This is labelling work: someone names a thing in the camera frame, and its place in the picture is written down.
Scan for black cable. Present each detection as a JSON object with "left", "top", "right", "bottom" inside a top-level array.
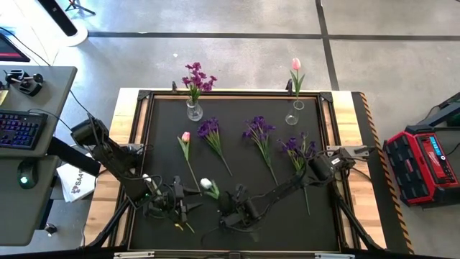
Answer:
[{"left": 0, "top": 27, "right": 94, "bottom": 119}]

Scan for red black tool box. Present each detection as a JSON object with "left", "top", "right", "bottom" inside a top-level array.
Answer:
[{"left": 382, "top": 124, "right": 460, "bottom": 208}]

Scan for black computer mouse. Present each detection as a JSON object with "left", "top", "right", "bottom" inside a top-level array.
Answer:
[{"left": 17, "top": 160, "right": 40, "bottom": 190}]

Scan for silver metal bracket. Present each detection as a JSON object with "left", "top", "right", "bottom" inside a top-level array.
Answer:
[
  {"left": 114, "top": 251, "right": 155, "bottom": 259},
  {"left": 315, "top": 253, "right": 356, "bottom": 259}
]

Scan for black monitor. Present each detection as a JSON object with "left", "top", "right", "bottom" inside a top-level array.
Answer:
[{"left": 0, "top": 34, "right": 32, "bottom": 63}]

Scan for black desk clamp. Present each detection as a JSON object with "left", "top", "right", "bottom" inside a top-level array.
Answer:
[{"left": 4, "top": 69, "right": 45, "bottom": 97}]

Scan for black strip with hazard stripes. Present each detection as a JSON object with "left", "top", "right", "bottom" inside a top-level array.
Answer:
[{"left": 351, "top": 91, "right": 415, "bottom": 255}]

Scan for pink artificial tulip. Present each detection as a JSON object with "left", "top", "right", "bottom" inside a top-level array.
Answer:
[
  {"left": 289, "top": 57, "right": 306, "bottom": 109},
  {"left": 176, "top": 131, "right": 202, "bottom": 192}
]

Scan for grey desk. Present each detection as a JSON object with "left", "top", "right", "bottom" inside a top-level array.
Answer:
[{"left": 0, "top": 65, "right": 78, "bottom": 247}]

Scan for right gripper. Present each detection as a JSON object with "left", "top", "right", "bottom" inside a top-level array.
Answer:
[{"left": 218, "top": 183, "right": 259, "bottom": 230}]

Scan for black table mat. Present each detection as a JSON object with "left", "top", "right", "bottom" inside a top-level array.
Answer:
[{"left": 129, "top": 99, "right": 341, "bottom": 253}]

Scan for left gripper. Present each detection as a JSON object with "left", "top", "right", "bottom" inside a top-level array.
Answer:
[{"left": 157, "top": 176, "right": 204, "bottom": 224}]

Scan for black aluminium table frame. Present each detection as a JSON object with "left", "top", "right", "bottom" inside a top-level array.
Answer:
[{"left": 80, "top": 79, "right": 387, "bottom": 253}]

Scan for black board on white base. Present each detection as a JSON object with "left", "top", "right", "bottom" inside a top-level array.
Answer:
[{"left": 37, "top": 0, "right": 89, "bottom": 47}]

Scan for dark metal cart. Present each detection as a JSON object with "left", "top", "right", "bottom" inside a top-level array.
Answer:
[{"left": 423, "top": 91, "right": 460, "bottom": 127}]

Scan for white printed bag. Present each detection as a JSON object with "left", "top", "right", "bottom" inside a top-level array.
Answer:
[{"left": 56, "top": 163, "right": 97, "bottom": 203}]

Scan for clear glass vase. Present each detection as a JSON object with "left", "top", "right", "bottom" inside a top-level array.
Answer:
[
  {"left": 285, "top": 100, "right": 305, "bottom": 127},
  {"left": 185, "top": 99, "right": 203, "bottom": 122}
]

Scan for black tripod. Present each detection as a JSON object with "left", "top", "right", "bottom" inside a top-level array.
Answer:
[{"left": 64, "top": 0, "right": 97, "bottom": 16}]

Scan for purple artificial flower bunch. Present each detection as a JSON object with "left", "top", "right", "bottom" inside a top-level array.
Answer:
[
  {"left": 196, "top": 117, "right": 234, "bottom": 178},
  {"left": 241, "top": 115, "right": 280, "bottom": 187},
  {"left": 279, "top": 132, "right": 318, "bottom": 217}
]

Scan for white artificial tulip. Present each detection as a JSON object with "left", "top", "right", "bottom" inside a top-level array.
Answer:
[
  {"left": 142, "top": 173, "right": 196, "bottom": 234},
  {"left": 199, "top": 177, "right": 221, "bottom": 201}
]

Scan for black backlit keyboard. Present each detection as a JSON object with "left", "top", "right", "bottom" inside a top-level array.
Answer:
[{"left": 0, "top": 109, "right": 49, "bottom": 151}]

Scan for magenta artificial flower bunch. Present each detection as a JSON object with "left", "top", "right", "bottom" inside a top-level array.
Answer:
[{"left": 181, "top": 61, "right": 219, "bottom": 119}]

